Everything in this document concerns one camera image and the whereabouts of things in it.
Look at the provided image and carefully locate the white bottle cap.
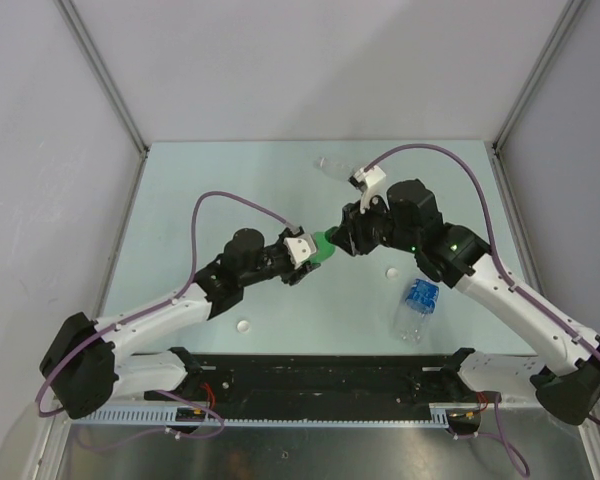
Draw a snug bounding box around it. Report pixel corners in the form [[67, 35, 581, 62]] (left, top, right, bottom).
[[236, 320, 250, 333], [386, 267, 400, 279]]

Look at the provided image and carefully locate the white bottle cap near centre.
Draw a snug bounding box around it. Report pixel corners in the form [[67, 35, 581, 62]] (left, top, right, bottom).
[[386, 267, 400, 279]]

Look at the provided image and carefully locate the aluminium frame post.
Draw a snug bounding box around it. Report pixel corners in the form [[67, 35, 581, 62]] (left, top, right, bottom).
[[53, 0, 149, 155], [491, 0, 590, 153]]

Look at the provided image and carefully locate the purple cable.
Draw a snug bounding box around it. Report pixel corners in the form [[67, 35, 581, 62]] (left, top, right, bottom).
[[364, 143, 600, 432], [35, 191, 301, 419]]

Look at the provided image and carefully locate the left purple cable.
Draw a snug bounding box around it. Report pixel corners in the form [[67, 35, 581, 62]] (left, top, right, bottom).
[[35, 191, 301, 419]]

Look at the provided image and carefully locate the right aluminium frame post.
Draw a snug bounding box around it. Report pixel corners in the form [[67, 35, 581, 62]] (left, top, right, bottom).
[[491, 0, 590, 153]]

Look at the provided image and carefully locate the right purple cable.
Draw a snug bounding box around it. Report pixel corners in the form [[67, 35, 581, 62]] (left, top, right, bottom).
[[364, 143, 600, 432]]

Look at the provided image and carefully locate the clear unlabelled plastic bottle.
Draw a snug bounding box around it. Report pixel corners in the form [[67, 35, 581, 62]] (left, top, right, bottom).
[[314, 156, 360, 183]]

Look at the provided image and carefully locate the left aluminium frame post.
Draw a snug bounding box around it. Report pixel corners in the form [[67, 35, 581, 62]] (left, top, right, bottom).
[[53, 0, 149, 155]]

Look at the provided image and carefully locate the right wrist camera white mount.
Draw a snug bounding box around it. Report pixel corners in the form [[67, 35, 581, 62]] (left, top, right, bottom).
[[348, 166, 386, 214]]

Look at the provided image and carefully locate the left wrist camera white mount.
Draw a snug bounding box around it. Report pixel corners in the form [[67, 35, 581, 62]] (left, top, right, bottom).
[[281, 226, 318, 270]]

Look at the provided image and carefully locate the clear bottle with blue label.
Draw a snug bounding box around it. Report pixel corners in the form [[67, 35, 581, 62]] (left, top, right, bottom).
[[393, 278, 439, 344]]

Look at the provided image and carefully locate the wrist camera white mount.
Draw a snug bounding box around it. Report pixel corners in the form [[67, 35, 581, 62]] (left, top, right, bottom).
[[281, 226, 318, 270], [348, 166, 386, 214]]

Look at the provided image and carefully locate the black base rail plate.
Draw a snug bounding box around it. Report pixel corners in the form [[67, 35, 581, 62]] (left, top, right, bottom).
[[175, 348, 492, 414]]

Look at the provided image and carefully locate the grey slotted cable duct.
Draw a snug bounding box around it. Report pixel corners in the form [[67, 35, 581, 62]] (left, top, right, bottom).
[[74, 403, 449, 428]]

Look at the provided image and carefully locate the green plastic bottle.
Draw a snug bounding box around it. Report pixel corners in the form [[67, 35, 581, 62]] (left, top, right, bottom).
[[310, 231, 335, 264]]

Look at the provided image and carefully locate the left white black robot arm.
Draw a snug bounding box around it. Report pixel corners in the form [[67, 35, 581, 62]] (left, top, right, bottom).
[[40, 228, 318, 420]]

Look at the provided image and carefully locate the white bottle cap front left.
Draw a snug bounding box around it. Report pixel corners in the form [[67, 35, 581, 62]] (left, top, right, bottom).
[[236, 320, 250, 333]]

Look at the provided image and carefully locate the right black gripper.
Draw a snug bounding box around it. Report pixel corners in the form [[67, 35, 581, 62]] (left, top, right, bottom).
[[328, 192, 418, 258]]

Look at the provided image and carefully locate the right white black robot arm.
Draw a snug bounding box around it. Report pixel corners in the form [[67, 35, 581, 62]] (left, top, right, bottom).
[[327, 179, 600, 426]]

